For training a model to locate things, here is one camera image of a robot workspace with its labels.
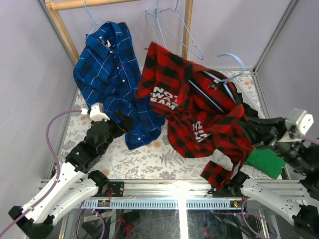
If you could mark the light blue wire hanger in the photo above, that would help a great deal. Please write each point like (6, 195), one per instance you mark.
(186, 40)

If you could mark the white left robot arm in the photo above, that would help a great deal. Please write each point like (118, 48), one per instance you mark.
(75, 180)

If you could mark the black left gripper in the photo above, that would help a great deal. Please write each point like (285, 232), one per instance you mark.
(117, 125)

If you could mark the red plaid shirt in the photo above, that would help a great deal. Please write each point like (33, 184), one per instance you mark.
(196, 128)

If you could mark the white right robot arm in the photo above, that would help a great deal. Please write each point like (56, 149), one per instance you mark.
(284, 196)

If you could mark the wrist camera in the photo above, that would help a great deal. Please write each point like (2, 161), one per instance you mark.
(297, 123)
(96, 112)

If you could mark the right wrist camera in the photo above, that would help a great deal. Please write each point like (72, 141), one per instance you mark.
(297, 123)

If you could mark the wooden clothes rack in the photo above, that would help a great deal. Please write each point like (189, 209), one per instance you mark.
(73, 22)

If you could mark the red shirt wire hanger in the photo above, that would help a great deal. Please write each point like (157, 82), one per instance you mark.
(219, 81)

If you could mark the green cloth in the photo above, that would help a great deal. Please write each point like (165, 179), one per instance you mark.
(267, 162)

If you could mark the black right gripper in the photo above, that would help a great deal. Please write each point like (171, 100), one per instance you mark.
(271, 138)

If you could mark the black shirt wire hanger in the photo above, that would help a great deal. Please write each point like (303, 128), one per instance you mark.
(155, 25)

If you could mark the blue plaid shirt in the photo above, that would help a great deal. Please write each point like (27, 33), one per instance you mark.
(107, 72)

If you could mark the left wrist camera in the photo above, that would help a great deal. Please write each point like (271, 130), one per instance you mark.
(96, 112)

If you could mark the aluminium mounting rail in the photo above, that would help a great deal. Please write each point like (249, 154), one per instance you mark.
(163, 194)

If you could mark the blue shirt wire hanger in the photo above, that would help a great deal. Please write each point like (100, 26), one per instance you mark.
(95, 24)

